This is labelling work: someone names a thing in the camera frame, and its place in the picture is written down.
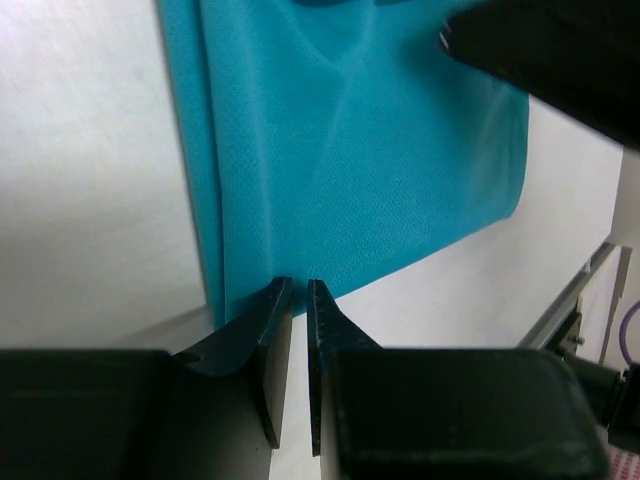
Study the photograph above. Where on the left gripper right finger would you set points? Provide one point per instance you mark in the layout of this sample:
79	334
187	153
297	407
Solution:
384	413

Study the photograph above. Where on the teal cloth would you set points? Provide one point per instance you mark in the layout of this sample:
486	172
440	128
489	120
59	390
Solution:
333	140

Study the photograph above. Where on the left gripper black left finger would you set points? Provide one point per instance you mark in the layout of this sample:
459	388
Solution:
211	411

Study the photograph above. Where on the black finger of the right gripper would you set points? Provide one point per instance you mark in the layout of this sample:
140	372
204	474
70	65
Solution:
580	57

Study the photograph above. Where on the aluminium table edge rail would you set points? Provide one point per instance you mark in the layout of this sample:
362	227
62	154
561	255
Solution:
582	315

